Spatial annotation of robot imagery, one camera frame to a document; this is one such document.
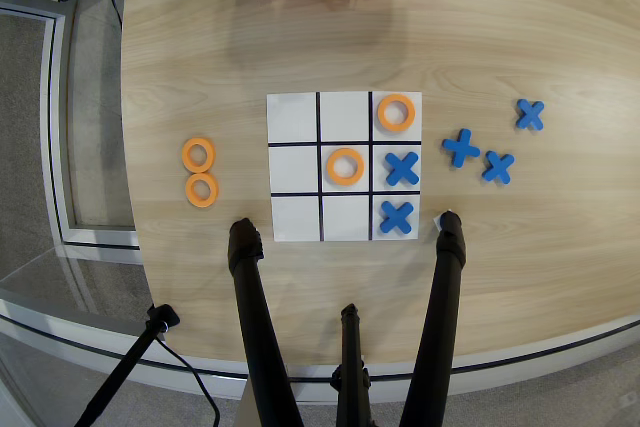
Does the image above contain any thin black stand pole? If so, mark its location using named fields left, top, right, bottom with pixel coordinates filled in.
left=72, top=303, right=181, bottom=427

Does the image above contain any white tic-tac-toe board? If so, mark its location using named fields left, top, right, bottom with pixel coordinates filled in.
left=266, top=91, right=424, bottom=243

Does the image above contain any short black tripod leg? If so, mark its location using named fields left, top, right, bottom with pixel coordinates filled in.
left=329, top=302, right=374, bottom=427

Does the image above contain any orange ring piece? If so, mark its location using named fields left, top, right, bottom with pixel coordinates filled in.
left=184, top=172, right=220, bottom=209
left=181, top=136, right=217, bottom=174
left=326, top=147, right=366, bottom=186
left=377, top=93, right=417, bottom=134

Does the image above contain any blue cross piece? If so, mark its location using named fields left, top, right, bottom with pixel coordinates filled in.
left=378, top=200, right=416, bottom=236
left=441, top=128, right=482, bottom=169
left=514, top=98, right=546, bottom=132
left=481, top=150, right=516, bottom=185
left=383, top=150, right=421, bottom=187

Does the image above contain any black floor cable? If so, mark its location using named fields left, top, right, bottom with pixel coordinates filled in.
left=154, top=336, right=221, bottom=427

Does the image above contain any grey metal window frame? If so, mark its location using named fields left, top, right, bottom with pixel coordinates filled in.
left=0, top=0, right=144, bottom=253

